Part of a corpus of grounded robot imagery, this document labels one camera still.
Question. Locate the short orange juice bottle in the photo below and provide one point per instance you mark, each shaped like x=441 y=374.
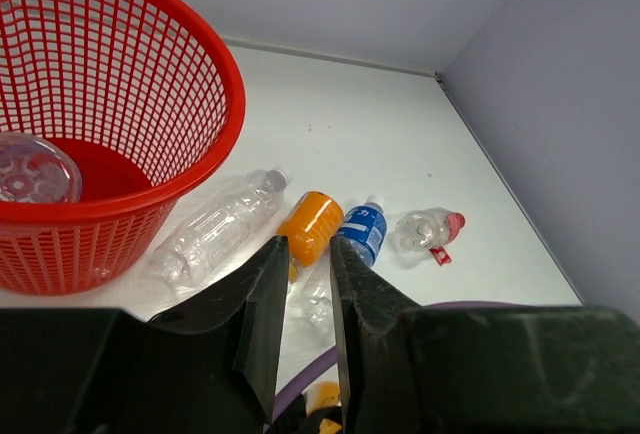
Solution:
x=314 y=219

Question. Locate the long orange juice bottle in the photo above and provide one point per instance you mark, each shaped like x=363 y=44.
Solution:
x=323 y=408

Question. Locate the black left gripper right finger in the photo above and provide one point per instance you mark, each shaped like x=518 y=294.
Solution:
x=375 y=375

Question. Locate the clear bottle red cap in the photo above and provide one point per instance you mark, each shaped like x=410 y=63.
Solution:
x=430 y=230

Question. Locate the red plastic mesh basket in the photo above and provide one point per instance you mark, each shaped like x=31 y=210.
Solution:
x=147 y=100

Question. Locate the clear plastic bottle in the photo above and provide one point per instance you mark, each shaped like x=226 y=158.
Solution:
x=196 y=249

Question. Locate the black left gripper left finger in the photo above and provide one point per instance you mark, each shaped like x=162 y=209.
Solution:
x=220 y=348

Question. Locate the large blue label clear bottle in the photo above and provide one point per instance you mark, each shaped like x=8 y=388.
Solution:
x=33 y=170

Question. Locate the small blue label bottle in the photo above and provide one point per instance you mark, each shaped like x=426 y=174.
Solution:
x=365 y=228

